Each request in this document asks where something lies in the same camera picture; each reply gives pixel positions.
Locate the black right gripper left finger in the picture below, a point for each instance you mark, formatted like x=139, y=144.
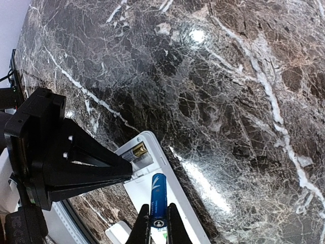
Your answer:
x=140, y=233

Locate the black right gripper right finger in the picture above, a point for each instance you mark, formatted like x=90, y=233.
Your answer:
x=176, y=232

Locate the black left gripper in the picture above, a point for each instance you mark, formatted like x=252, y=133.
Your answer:
x=75, y=164

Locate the white battery cover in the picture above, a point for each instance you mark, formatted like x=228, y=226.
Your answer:
x=118, y=233

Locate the blue battery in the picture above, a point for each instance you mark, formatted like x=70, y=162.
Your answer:
x=158, y=202

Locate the gold battery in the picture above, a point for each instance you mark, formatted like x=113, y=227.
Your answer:
x=135, y=152

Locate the white slotted cable duct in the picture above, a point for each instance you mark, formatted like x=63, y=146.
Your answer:
x=63, y=228

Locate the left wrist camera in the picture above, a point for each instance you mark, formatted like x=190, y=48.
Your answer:
x=9, y=192

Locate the black front rail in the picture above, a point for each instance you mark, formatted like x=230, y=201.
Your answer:
x=15, y=80

